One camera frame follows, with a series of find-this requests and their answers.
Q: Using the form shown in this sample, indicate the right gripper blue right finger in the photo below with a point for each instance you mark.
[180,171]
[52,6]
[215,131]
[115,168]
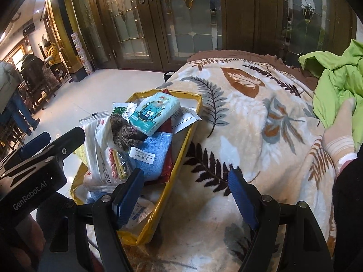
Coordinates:
[246,196]

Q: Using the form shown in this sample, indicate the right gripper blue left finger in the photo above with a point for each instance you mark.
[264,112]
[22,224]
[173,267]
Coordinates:
[125,196]

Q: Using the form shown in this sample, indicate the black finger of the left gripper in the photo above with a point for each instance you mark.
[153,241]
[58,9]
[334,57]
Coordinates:
[33,146]
[66,144]

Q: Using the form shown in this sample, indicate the white red-print packet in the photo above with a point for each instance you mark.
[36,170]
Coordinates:
[98,139]

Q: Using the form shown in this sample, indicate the blue towel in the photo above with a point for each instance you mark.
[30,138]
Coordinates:
[151,155]

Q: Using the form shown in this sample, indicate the grey knitted sock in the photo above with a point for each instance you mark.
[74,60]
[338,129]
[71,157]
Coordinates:
[124,134]

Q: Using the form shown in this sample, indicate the teal tissue pack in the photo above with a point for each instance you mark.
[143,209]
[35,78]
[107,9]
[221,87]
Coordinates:
[153,112]

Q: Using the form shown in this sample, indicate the person's left hand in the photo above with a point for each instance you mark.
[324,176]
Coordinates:
[32,235]

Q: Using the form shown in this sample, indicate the clear bag with sticks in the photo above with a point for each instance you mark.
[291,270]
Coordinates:
[120,166]

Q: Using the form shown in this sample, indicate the person in grey coat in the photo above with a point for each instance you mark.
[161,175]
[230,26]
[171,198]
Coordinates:
[12,101]

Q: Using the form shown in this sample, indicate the green white snack packet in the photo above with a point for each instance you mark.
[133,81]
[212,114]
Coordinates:
[125,109]

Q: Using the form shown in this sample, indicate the person in dark coat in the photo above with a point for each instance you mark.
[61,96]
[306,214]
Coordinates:
[32,72]

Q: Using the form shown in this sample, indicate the leaf-patterned fleece blanket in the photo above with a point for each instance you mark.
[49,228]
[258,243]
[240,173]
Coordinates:
[260,120]

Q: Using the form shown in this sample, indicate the person in yellow jacket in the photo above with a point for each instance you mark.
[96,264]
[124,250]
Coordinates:
[52,51]

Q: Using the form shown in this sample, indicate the white printed packet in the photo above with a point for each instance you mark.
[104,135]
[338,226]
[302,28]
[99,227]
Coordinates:
[183,118]

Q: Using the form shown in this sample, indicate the beige socked foot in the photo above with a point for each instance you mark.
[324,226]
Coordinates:
[338,139]

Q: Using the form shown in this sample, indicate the stacked white red cartons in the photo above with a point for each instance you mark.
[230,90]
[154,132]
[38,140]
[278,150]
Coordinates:
[82,53]

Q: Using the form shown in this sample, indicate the wooden glass-panel doors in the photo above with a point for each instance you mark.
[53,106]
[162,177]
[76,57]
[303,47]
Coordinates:
[161,35]

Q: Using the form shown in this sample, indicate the lime green down jacket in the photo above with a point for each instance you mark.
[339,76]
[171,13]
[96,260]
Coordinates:
[339,78]

